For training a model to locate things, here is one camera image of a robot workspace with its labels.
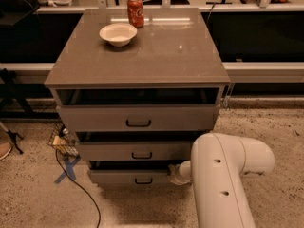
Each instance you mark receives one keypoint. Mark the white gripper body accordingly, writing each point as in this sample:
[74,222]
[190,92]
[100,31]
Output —
[180,174]

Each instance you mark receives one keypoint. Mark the grey bottom drawer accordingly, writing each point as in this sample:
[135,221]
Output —
[129,172]

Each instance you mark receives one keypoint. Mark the grey drawer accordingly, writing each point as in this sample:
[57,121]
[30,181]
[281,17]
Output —
[138,118]
[129,172]
[133,151]

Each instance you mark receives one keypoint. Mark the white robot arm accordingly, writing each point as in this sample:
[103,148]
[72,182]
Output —
[217,164]

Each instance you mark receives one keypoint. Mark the grey middle drawer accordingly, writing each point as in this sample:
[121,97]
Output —
[133,151]

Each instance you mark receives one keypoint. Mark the grey top drawer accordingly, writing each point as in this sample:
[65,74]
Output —
[138,118]

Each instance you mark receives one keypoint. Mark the grey drawer cabinet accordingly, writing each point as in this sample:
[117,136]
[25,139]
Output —
[171,61]

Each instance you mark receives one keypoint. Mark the white bowl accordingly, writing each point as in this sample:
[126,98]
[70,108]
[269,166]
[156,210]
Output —
[118,34]

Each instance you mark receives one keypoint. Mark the orange soda can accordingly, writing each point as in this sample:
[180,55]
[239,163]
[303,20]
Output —
[135,13]

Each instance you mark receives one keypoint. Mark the black stand leg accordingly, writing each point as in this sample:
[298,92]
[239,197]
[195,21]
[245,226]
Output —
[14,136]

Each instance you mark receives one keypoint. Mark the black chair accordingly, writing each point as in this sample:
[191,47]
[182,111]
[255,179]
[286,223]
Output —
[14,11]

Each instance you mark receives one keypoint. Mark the wire basket with items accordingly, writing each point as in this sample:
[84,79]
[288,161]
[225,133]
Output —
[63,141]

